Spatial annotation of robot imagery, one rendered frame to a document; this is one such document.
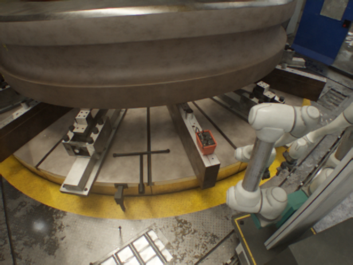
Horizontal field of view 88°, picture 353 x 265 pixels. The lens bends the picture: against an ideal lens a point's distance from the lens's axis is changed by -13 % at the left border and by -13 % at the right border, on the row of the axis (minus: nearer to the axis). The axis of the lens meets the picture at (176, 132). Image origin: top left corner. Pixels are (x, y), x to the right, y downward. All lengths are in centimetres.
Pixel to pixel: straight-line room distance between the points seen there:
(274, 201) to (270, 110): 61
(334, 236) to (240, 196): 67
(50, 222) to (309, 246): 237
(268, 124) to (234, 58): 146
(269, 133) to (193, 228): 147
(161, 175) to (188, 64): 114
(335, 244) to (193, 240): 122
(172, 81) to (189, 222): 142
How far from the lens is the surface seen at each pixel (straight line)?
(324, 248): 157
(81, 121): 221
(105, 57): 202
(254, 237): 198
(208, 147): 177
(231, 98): 300
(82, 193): 218
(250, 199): 133
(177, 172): 218
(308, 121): 104
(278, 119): 100
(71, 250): 239
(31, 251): 259
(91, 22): 180
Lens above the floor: 210
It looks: 44 degrees down
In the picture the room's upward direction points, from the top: straight up
